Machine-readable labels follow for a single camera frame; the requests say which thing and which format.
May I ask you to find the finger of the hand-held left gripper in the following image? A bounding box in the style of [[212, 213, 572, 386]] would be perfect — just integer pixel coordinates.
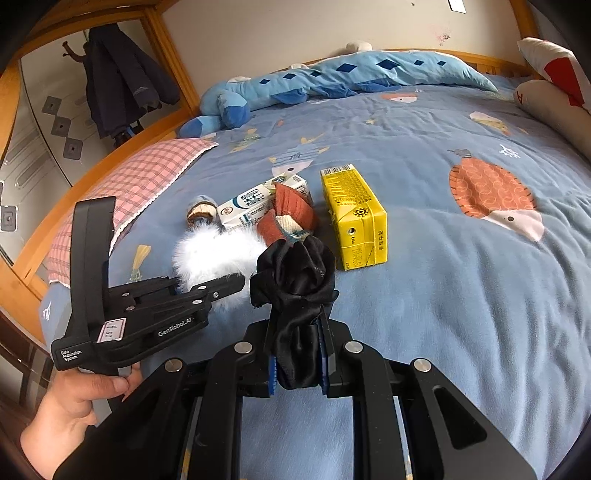
[[69, 196, 117, 337], [177, 274, 246, 319]]

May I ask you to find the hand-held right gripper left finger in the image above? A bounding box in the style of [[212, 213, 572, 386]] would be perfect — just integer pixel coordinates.
[[55, 320, 278, 480]]

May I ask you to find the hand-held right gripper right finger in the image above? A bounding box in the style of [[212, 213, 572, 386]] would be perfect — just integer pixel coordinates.
[[318, 318, 539, 480]]

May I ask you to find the white fluffy pom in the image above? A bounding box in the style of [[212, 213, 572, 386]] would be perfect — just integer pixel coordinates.
[[172, 226, 269, 310]]

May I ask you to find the black satin cloth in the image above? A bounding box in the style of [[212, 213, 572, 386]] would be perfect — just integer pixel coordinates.
[[249, 237, 340, 391]]

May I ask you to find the person's left hand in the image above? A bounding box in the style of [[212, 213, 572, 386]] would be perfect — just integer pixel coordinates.
[[21, 362, 145, 464]]

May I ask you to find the pink plaid pillow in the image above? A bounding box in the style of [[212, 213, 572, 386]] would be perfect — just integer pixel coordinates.
[[46, 137, 220, 284]]

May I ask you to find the rolled grey sock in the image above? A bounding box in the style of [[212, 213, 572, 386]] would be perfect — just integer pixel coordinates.
[[186, 195, 218, 229]]

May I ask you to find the white milk carton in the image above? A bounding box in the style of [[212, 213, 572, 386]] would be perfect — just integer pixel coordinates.
[[217, 173, 315, 232]]

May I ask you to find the blue fish print blanket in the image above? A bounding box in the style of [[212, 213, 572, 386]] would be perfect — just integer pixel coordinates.
[[39, 74, 591, 480]]

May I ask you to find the yellow milk carton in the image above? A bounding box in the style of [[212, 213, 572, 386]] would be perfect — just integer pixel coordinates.
[[320, 164, 389, 271]]

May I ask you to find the dark hanging coat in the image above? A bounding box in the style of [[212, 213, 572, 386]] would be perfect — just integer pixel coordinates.
[[83, 24, 181, 139]]

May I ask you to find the wooden coat rack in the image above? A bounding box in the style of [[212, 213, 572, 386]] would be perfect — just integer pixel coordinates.
[[62, 41, 90, 63]]

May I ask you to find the blue plush toy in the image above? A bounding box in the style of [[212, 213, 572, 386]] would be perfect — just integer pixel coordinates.
[[178, 50, 499, 139]]

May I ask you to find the small white plush toy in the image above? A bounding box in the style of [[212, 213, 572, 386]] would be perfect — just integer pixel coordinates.
[[332, 41, 374, 58]]

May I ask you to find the folded cream quilt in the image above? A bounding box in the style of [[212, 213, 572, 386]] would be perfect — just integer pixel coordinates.
[[515, 37, 591, 162]]

